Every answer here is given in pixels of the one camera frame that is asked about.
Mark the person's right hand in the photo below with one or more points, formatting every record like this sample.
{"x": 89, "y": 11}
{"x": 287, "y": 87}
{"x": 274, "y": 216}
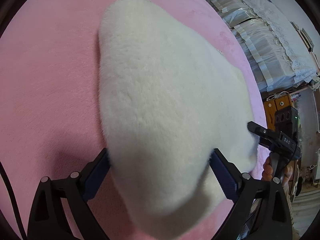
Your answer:
{"x": 268, "y": 171}

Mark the wooden drawer cabinet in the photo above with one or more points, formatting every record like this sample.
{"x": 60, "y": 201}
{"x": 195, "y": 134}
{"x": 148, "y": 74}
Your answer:
{"x": 275, "y": 103}

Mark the white fluffy cardigan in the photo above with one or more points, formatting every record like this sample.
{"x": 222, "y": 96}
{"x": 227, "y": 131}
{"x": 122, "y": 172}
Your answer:
{"x": 167, "y": 99}

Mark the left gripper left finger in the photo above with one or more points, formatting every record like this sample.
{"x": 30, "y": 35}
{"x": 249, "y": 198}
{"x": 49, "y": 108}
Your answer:
{"x": 47, "y": 218}

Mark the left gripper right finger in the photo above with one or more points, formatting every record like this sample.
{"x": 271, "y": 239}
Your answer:
{"x": 273, "y": 219}

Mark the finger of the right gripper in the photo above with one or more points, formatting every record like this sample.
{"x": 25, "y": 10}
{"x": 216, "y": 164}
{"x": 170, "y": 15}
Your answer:
{"x": 260, "y": 131}

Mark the covered piano with lace cloth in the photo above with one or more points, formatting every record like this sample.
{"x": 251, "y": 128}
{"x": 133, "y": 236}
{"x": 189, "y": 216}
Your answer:
{"x": 277, "y": 38}

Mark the pink bed blanket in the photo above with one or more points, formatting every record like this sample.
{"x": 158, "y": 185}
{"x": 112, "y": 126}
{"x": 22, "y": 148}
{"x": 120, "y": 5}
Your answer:
{"x": 50, "y": 112}

